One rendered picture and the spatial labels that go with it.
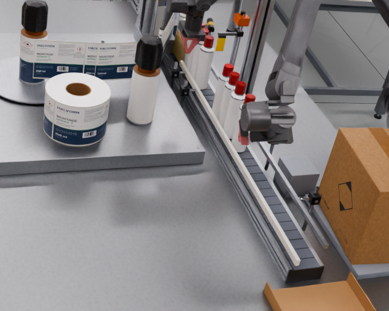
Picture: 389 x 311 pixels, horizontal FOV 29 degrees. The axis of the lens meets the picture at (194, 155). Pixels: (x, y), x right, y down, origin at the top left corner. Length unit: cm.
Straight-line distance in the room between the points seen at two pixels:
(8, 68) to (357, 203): 129
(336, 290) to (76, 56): 114
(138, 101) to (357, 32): 351
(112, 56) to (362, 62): 300
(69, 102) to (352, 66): 320
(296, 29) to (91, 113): 73
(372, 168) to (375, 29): 383
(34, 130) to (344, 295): 107
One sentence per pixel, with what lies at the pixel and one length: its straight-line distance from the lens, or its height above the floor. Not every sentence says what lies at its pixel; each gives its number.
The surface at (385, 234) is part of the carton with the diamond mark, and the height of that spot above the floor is 97.
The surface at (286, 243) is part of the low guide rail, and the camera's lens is 209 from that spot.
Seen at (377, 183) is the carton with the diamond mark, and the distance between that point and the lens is 206.
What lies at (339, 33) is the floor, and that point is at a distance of 565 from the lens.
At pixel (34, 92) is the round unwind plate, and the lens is 256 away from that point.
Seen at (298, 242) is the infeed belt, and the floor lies 88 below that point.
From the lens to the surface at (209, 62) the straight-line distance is 267.
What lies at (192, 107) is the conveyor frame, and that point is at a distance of 267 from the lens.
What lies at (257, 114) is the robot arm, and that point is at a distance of 178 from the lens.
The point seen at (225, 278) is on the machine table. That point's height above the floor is 83.
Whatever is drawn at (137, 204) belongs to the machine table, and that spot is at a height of 83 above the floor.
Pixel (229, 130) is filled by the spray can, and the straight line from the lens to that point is 247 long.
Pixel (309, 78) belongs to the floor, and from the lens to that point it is 491.
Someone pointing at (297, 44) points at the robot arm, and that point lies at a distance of 186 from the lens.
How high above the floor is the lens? 225
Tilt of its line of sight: 35 degrees down
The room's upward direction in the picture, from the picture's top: 12 degrees clockwise
